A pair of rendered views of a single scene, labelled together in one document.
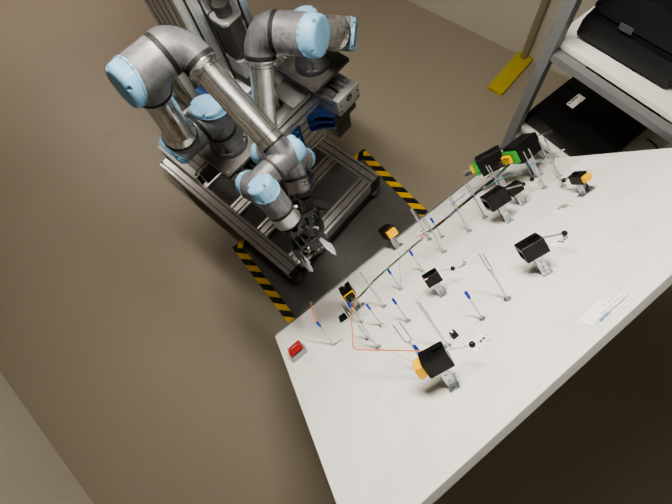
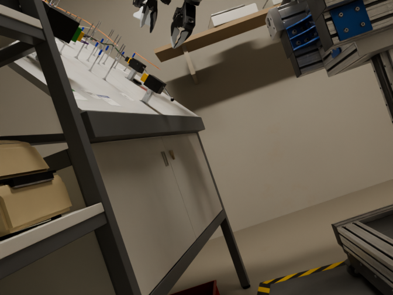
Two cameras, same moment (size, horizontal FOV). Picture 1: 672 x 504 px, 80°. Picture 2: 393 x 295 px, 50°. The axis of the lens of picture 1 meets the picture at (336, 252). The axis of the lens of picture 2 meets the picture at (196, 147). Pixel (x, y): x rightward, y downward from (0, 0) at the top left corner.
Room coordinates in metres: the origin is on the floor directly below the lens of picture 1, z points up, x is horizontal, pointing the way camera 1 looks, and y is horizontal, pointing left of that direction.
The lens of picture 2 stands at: (1.49, -1.45, 0.68)
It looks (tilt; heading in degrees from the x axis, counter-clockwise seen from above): 1 degrees up; 124
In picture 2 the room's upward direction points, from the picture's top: 19 degrees counter-clockwise
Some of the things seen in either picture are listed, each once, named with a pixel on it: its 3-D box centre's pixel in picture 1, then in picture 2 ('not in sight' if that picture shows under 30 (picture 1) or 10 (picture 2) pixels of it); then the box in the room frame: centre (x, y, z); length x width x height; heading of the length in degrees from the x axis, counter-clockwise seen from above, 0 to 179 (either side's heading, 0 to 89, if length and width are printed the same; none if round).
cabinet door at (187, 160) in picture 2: not in sight; (195, 178); (0.45, 0.03, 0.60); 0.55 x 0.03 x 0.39; 110
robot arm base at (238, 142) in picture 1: (224, 135); not in sight; (1.10, 0.26, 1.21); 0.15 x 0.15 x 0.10
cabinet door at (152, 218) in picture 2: not in sight; (151, 202); (0.63, -0.48, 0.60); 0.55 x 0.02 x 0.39; 110
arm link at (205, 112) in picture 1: (211, 116); not in sight; (1.10, 0.26, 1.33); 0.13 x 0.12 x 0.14; 119
